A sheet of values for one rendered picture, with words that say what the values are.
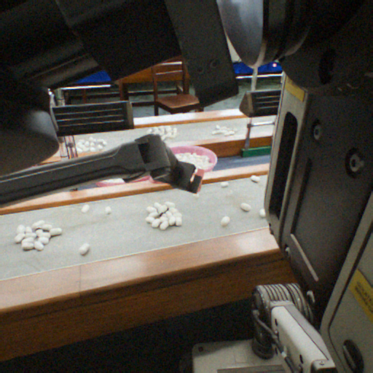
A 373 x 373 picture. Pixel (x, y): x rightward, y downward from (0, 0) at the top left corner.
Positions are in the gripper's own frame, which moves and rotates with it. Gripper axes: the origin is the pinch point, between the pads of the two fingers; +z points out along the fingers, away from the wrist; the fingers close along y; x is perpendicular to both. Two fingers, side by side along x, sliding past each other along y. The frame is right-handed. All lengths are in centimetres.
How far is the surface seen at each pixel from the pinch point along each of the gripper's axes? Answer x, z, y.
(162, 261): -21.5, 1.1, 1.7
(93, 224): -18.0, 7.3, -27.7
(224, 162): 33, 58, -8
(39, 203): -18, 4, -49
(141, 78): 159, 168, -167
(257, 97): 34.2, 4.1, 11.3
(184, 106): 129, 166, -101
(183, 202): -0.1, 22.0, -6.8
